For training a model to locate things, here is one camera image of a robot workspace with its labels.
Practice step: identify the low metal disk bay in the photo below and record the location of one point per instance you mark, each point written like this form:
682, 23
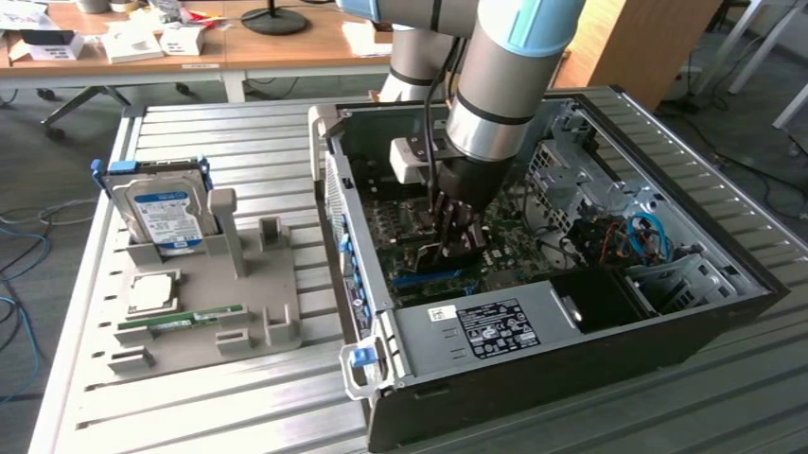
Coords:
682, 284

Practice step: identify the graphics card with black heatsink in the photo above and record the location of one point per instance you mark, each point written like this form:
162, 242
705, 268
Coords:
455, 265

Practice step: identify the white open box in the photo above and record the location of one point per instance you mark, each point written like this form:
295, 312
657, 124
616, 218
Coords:
133, 45

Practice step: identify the white labelled box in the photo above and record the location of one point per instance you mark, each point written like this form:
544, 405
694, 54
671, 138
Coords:
184, 40

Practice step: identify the tape roll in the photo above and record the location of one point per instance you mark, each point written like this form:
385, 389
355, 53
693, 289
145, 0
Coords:
122, 5

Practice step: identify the wooden desk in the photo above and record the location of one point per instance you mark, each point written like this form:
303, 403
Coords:
284, 47

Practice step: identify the black open PC case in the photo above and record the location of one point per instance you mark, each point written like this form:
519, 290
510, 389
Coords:
568, 378

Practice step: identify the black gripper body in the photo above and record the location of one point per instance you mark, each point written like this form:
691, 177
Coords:
474, 182

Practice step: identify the silver CPU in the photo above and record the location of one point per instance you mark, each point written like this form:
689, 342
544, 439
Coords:
152, 293

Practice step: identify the hard disk in blue caddy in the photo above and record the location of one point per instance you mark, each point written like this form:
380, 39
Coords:
161, 213

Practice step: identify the grey printed parts rack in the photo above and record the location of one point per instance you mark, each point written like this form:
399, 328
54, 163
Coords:
209, 284

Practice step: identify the grey cup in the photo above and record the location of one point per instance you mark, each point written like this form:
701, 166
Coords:
94, 5

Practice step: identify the black monitor stand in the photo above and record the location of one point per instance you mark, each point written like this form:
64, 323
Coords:
275, 23

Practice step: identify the CPU socket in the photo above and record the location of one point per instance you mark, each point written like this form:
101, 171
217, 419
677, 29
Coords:
417, 217

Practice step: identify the white paper stack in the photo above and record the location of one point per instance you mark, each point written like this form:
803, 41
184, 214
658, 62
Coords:
367, 45

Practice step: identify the tall metal disk bay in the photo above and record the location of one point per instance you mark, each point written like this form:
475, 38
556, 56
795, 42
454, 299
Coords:
568, 184

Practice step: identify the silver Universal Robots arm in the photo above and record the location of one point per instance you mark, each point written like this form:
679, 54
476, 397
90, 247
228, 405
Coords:
506, 71

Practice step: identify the grey power supply unit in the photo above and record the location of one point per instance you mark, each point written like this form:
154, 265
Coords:
436, 340

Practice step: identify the white table frame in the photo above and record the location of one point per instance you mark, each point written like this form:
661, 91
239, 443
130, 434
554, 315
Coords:
767, 42

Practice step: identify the blue expansion slot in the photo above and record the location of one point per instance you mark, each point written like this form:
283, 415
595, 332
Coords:
430, 280

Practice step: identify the green motherboard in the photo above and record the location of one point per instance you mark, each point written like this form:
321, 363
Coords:
518, 246

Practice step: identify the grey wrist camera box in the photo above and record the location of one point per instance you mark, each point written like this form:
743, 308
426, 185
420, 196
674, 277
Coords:
408, 163

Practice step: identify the wooden cabinet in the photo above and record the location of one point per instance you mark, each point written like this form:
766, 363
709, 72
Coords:
645, 47

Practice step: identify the black and white box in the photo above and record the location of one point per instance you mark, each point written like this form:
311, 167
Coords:
54, 45

